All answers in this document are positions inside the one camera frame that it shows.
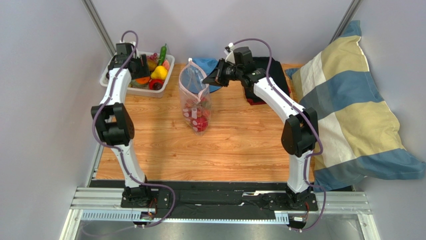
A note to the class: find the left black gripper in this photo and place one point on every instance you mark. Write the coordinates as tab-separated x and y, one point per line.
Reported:
144	70

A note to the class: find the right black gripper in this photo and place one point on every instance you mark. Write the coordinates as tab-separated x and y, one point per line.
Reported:
221	71

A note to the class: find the orange fruit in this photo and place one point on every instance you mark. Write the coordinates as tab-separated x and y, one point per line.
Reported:
143	80

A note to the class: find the yellow pear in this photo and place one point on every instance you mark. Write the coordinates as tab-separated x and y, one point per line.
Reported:
160	73

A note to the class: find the clear zip top bag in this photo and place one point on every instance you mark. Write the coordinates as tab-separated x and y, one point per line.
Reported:
195	99

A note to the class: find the red lychee bunch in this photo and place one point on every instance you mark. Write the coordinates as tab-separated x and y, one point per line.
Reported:
197	114

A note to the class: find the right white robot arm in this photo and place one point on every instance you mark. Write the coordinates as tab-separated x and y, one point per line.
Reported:
300	131

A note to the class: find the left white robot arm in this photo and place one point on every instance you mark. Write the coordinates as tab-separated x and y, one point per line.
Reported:
113	128

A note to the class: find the brown kiwi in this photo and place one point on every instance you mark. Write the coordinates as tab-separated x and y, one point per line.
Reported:
152	64

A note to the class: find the dark mangosteen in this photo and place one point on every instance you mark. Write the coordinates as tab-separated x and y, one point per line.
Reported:
156	84

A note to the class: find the purple grapes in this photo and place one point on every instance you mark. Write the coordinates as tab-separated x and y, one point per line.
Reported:
153	57

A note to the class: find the white plastic fruit basket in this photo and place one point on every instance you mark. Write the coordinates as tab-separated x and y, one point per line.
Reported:
145	92

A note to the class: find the blue bucket hat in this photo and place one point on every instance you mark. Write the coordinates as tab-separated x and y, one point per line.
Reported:
207	65

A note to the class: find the watermelon slice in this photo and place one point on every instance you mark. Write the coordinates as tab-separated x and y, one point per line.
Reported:
166	65

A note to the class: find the green cucumber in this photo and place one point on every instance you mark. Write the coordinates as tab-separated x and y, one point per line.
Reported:
162	55

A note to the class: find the black folded cloth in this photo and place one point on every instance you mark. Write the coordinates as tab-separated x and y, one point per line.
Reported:
276	72

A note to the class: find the striped blue yellow pillow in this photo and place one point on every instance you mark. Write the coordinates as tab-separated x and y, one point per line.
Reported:
359	134

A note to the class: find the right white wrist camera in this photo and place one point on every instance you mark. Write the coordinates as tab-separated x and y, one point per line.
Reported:
229	50

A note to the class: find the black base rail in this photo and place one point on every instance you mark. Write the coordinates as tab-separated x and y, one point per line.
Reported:
220	201

